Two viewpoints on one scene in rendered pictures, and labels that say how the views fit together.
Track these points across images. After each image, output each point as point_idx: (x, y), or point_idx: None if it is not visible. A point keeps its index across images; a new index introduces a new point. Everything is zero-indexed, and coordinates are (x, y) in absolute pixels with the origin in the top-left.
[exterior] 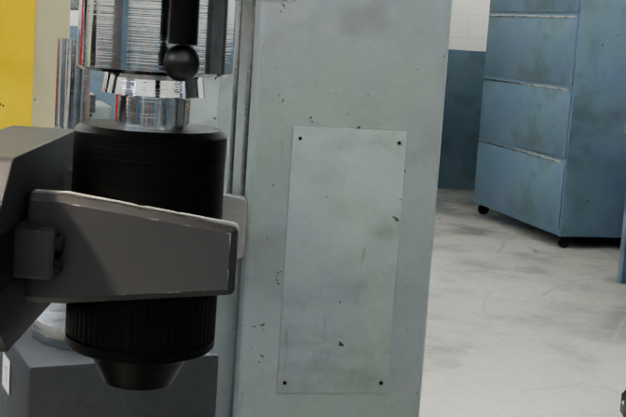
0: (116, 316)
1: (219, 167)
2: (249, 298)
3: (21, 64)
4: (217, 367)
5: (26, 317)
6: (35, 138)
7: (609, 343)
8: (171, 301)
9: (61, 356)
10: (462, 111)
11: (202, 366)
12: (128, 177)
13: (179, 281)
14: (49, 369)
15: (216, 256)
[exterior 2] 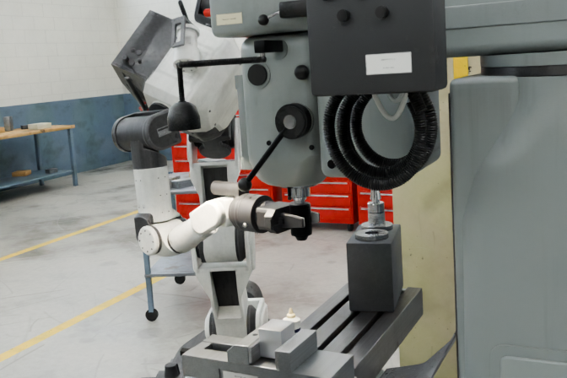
0: (293, 229)
1: (305, 209)
2: None
3: None
4: (391, 246)
5: (283, 229)
6: (288, 204)
7: None
8: (299, 228)
9: (354, 241)
10: None
11: (386, 245)
12: (292, 211)
13: (296, 225)
14: (350, 244)
15: (299, 222)
